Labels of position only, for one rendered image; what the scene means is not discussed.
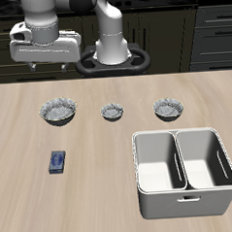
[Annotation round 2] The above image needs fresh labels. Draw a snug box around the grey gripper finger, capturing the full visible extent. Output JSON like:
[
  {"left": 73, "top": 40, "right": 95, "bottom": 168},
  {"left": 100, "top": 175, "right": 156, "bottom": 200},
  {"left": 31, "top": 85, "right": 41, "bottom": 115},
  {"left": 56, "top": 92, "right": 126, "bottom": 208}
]
[
  {"left": 60, "top": 61, "right": 71, "bottom": 74},
  {"left": 26, "top": 60, "right": 38, "bottom": 73}
]

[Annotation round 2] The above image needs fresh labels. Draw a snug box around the small grey fluted bowl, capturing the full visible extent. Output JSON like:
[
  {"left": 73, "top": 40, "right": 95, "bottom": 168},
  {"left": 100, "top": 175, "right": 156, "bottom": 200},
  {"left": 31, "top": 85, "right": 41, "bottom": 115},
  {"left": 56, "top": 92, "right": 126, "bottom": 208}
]
[{"left": 99, "top": 102, "right": 126, "bottom": 124}]

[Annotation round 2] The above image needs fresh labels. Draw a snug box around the white two-bin basket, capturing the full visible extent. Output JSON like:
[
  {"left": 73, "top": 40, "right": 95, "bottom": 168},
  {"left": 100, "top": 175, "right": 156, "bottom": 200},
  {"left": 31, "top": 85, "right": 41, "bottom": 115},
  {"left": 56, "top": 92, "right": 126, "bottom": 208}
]
[{"left": 130, "top": 124, "right": 232, "bottom": 221}]

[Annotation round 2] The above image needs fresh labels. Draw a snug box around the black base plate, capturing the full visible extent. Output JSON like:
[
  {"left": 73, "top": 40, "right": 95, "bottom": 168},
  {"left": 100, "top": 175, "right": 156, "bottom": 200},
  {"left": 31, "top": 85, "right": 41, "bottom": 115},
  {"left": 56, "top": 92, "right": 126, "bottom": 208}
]
[{"left": 73, "top": 41, "right": 152, "bottom": 77}]

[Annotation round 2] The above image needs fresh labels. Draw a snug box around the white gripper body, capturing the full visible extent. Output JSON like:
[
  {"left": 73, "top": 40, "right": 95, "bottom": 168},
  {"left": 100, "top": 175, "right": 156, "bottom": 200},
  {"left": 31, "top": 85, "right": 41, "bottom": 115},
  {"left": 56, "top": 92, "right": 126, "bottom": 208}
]
[{"left": 8, "top": 29, "right": 83, "bottom": 68}]

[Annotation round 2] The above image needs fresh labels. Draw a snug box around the blue cream cheese box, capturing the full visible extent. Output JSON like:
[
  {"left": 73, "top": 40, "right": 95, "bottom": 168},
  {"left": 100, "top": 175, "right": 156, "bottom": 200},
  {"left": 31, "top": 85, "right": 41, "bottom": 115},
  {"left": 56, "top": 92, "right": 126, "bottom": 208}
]
[{"left": 48, "top": 149, "right": 68, "bottom": 176}]

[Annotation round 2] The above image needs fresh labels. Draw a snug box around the large grey fluted bowl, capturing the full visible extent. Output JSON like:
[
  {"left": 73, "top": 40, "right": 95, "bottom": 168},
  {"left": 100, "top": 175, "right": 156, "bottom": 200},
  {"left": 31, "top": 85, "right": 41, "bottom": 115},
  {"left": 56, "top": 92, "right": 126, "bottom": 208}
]
[{"left": 37, "top": 96, "right": 80, "bottom": 128}]

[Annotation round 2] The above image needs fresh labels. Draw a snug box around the medium grey fluted bowl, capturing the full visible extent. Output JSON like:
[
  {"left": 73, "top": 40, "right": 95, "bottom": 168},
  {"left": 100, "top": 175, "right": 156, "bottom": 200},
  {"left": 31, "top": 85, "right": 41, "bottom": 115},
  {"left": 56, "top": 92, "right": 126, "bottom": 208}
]
[{"left": 152, "top": 96, "right": 185, "bottom": 123}]

